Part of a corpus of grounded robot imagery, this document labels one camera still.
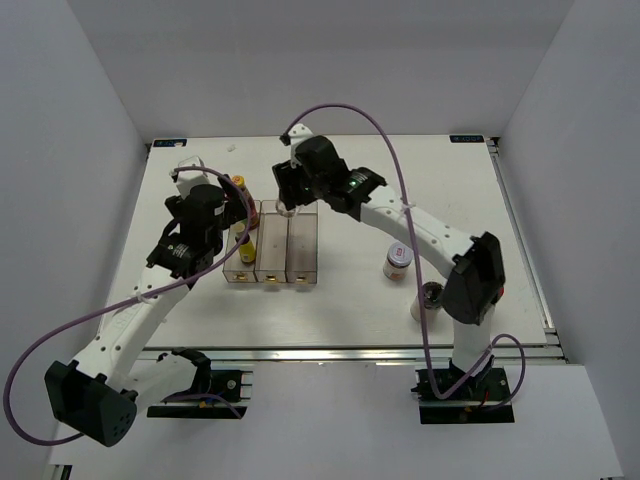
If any wrist white camera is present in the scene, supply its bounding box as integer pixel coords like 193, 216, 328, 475
170, 156, 210, 199
279, 123, 314, 149

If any purple cable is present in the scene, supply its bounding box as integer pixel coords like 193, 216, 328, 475
279, 103, 526, 401
5, 167, 259, 445

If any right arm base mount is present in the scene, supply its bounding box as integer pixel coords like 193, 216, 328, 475
411, 367, 515, 425

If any blue table label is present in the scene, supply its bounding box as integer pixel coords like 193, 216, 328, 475
449, 134, 485, 144
152, 138, 187, 148

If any red chili sauce bottle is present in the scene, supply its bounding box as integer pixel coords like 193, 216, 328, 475
231, 175, 260, 230

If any white lid sauce jar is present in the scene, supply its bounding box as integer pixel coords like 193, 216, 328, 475
383, 242, 414, 281

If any middle clear organizer bin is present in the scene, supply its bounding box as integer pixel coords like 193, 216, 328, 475
255, 200, 289, 285

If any clear organizer bin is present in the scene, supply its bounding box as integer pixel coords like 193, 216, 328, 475
223, 227, 259, 283
285, 203, 318, 286
255, 200, 289, 285

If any left clear organizer bin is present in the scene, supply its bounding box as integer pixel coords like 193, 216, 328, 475
223, 227, 259, 283

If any black grinder white bottle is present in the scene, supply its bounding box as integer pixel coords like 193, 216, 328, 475
410, 281, 444, 324

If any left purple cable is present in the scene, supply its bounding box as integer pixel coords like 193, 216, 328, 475
5, 167, 259, 445

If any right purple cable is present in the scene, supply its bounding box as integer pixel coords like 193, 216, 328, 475
279, 103, 526, 401

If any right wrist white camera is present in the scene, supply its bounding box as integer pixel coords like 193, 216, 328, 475
279, 123, 314, 149

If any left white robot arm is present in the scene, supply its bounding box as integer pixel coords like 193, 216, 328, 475
44, 167, 250, 447

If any right blue table label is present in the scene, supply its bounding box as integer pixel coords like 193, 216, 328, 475
449, 134, 485, 144

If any aluminium table front rail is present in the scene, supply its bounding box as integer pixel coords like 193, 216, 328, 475
138, 345, 565, 362

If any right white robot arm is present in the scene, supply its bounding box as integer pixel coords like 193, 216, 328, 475
272, 127, 506, 399

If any small yellow label bottle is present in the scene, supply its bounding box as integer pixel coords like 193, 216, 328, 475
232, 221, 256, 264

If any right clear organizer bin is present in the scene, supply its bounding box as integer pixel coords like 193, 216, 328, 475
285, 203, 318, 286

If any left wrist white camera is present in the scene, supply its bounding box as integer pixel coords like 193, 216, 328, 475
170, 156, 210, 199

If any black lid spice jar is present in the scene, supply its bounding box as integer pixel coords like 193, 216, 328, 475
275, 200, 300, 219

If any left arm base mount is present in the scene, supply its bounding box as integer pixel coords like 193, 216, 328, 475
146, 348, 253, 420

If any left blue table label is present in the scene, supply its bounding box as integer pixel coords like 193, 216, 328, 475
152, 138, 187, 148

